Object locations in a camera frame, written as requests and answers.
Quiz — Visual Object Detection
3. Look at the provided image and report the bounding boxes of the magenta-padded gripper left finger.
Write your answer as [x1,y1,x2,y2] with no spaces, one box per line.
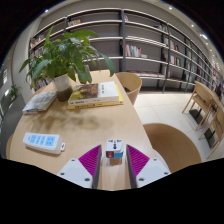
[56,144,103,190]

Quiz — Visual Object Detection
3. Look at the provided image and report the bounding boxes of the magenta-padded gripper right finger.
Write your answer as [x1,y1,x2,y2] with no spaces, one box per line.
[125,143,172,189]

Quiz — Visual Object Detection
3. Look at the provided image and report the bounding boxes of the white and blue charger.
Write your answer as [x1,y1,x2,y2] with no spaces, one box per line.
[105,138,125,167]

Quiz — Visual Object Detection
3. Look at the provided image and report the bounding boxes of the tan round-backed chair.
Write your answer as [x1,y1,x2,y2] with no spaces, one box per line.
[114,71,143,106]
[142,122,203,174]
[5,133,14,159]

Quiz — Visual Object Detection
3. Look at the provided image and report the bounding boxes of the yellow book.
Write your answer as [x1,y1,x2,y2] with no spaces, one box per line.
[67,91,125,111]

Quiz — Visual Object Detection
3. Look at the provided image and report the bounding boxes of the white magazine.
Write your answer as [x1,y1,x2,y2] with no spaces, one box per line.
[21,90,58,115]

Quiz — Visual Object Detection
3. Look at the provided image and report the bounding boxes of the light wooden slatted chair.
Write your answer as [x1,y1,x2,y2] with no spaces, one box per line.
[181,84,214,131]
[198,106,224,159]

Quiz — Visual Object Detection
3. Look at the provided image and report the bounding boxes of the picture-cover white book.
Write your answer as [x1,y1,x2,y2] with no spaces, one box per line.
[68,80,120,106]

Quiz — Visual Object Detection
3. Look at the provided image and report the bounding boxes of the small green ledge plant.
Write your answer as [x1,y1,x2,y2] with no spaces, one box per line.
[8,84,22,101]

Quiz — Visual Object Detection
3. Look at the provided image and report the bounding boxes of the person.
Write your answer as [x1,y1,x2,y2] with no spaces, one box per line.
[214,83,224,98]

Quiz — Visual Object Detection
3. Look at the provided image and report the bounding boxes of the green potted plant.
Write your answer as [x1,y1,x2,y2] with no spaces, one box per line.
[18,25,116,103]

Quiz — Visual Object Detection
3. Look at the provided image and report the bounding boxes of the grey shelf unit with books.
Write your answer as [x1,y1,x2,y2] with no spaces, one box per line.
[28,7,218,94]

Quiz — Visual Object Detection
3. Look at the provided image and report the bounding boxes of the round ceiling lights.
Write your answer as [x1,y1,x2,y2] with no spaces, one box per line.
[166,4,209,39]

